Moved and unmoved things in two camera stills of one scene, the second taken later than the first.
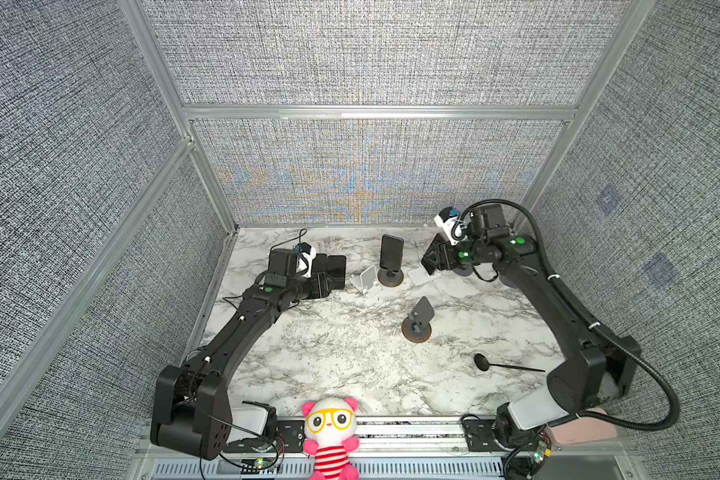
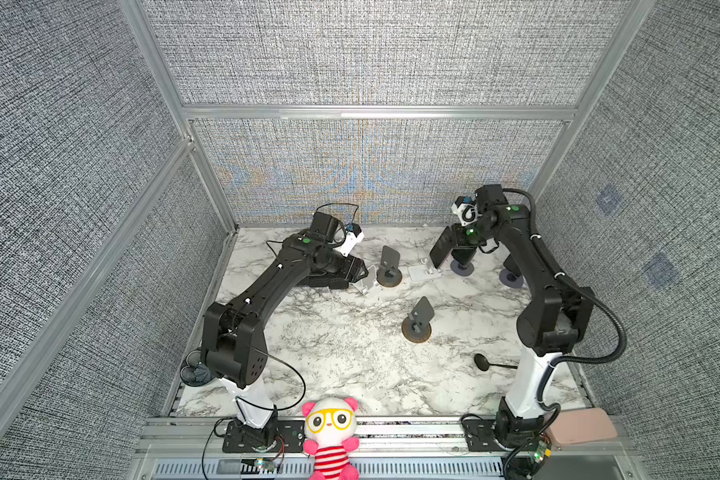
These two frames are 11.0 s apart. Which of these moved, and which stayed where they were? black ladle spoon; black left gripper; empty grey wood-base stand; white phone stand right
Moved: black left gripper
Stayed: white phone stand right; black ladle spoon; empty grey wood-base stand
